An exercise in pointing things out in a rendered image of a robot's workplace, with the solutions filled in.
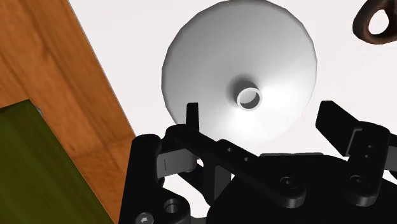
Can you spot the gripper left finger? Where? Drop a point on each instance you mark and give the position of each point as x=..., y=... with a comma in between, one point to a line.
x=145, y=173

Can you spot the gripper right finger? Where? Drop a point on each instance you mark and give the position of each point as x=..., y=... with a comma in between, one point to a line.
x=367, y=145

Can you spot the olive green block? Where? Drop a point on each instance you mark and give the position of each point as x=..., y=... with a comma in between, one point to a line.
x=34, y=167

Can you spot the white funnel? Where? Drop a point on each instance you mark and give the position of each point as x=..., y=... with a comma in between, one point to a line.
x=217, y=46

